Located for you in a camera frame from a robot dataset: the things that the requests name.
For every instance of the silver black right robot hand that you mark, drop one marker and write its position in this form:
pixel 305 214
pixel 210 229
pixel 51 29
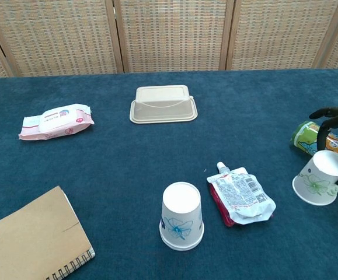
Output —
pixel 336 119

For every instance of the white paper cup green flower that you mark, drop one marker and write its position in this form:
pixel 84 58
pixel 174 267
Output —
pixel 317 181

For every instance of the green orange snack can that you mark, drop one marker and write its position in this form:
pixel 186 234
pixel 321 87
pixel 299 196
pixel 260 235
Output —
pixel 306 137

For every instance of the white red spout pouch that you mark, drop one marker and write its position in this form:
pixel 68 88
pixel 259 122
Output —
pixel 240 195

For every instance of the beige lidded lunch box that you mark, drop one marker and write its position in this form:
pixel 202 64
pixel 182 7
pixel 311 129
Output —
pixel 163 105

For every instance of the woven wooden folding screen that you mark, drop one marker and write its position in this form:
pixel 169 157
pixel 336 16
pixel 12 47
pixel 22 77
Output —
pixel 171 35

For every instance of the blue velvet tablecloth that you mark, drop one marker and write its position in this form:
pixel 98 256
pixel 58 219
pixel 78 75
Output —
pixel 145 154

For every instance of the pink wet wipes pack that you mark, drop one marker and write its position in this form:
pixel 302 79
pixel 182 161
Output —
pixel 56 121

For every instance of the kraft spiral notebook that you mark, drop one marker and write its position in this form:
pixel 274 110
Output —
pixel 31 236

